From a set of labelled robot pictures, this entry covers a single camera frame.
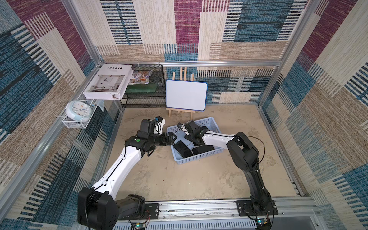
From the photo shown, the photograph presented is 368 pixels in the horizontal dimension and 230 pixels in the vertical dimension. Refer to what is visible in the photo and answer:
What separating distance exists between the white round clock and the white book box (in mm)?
62

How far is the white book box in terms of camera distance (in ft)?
2.35

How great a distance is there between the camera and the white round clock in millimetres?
642
